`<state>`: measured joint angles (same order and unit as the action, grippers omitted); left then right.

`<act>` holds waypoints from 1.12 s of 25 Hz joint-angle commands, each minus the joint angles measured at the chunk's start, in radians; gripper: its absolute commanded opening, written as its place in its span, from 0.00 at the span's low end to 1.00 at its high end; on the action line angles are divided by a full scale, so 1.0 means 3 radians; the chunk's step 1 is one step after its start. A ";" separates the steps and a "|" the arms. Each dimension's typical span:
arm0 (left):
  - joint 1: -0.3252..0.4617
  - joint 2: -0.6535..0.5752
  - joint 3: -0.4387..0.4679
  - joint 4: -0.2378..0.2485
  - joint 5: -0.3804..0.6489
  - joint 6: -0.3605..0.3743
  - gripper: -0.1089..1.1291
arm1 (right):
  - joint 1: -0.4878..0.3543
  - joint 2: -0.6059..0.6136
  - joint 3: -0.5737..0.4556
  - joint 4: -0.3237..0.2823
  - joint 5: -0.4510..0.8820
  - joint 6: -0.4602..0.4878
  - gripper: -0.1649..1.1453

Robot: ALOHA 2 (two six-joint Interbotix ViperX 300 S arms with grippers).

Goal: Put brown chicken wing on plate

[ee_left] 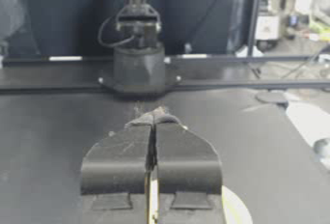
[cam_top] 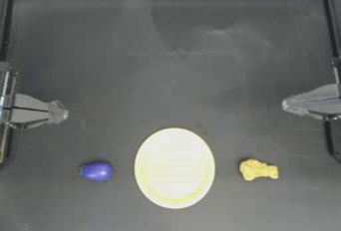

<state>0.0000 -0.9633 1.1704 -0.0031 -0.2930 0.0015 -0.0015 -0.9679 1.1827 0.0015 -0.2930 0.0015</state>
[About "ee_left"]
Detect yellow plate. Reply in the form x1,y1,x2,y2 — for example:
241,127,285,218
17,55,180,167
146,169,255,224

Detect grey round disc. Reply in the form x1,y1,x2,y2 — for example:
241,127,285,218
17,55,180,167
255,91,289,105

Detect white paper sheet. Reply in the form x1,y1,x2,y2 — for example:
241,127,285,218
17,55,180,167
284,101,330,149

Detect white tape strip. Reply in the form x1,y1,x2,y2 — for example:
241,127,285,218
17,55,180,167
180,53,208,60
48,55,84,62

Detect white box on cart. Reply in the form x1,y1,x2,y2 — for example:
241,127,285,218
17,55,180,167
253,14,283,42

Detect grey fabric cover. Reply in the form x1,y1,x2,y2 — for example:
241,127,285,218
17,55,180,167
0,0,25,43

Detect black frame rail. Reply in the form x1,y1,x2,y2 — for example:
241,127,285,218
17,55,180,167
0,78,330,93
0,53,330,66

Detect black cable loop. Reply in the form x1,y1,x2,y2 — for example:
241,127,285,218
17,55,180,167
96,14,134,48

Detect black frame post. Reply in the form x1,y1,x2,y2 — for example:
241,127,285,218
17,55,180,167
245,0,264,58

